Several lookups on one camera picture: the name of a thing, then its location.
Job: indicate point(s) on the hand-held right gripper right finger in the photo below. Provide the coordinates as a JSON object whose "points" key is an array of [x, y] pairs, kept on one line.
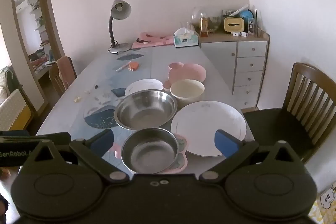
{"points": [[225, 145]]}

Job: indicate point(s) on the large steel bowl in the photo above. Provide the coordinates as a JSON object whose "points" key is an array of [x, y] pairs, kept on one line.
{"points": [[145, 111]]}

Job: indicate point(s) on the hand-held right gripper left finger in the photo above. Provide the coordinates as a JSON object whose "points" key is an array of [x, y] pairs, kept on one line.
{"points": [[102, 140]]}

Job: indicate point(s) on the cream bowl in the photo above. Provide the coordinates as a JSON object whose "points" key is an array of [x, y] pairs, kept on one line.
{"points": [[187, 90]]}

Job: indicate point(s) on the white charger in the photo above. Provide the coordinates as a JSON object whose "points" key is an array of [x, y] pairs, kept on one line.
{"points": [[235, 34], [244, 34]]}

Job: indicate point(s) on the yellow tissue holder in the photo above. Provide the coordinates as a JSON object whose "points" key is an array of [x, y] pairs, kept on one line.
{"points": [[233, 25]]}

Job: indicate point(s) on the white cabinet with drawers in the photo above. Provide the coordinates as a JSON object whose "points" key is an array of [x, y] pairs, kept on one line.
{"points": [[218, 56]]}

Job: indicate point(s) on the pink divided tray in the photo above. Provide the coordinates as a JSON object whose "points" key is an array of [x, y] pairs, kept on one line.
{"points": [[183, 154]]}

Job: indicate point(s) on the small steel bowl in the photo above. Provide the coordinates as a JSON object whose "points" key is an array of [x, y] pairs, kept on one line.
{"points": [[149, 151]]}

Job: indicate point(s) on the pink printed cloth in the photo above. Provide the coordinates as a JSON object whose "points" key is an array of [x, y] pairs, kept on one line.
{"points": [[156, 40]]}

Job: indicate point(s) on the orange correction tape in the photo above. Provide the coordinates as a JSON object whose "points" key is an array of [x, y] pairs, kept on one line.
{"points": [[134, 66]]}

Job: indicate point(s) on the tissue box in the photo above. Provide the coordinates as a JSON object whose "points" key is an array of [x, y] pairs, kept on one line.
{"points": [[185, 41]]}

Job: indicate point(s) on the large white plate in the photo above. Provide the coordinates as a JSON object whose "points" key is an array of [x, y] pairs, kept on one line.
{"points": [[207, 127]]}

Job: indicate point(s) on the pink mouse-shaped plate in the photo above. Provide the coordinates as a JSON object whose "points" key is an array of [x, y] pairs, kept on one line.
{"points": [[191, 70]]}

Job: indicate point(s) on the pink cloth on chair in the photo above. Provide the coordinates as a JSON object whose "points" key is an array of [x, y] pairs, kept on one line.
{"points": [[67, 69]]}

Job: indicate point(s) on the pink pen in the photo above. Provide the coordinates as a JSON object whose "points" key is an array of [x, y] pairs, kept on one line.
{"points": [[122, 68]]}

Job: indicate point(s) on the grey desk lamp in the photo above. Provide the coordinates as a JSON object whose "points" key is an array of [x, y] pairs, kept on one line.
{"points": [[120, 10]]}

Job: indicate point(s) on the dark wooden slatted chair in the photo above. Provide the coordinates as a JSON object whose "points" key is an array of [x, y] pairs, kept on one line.
{"points": [[275, 121]]}

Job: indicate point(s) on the wooden framed mirror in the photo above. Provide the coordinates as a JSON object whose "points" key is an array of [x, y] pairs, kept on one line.
{"points": [[34, 29]]}

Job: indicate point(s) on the small white plate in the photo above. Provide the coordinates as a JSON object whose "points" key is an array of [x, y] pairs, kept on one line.
{"points": [[143, 85]]}

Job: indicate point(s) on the blue globe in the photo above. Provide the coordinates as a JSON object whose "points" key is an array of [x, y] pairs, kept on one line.
{"points": [[246, 15]]}

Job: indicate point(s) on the sofa with cream cover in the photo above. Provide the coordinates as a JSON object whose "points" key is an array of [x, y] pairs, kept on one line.
{"points": [[13, 108]]}

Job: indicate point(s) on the yellow printed mat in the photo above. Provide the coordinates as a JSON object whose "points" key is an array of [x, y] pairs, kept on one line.
{"points": [[325, 203]]}

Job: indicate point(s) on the glass fish bowl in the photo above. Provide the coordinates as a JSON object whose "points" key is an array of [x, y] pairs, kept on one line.
{"points": [[212, 20]]}

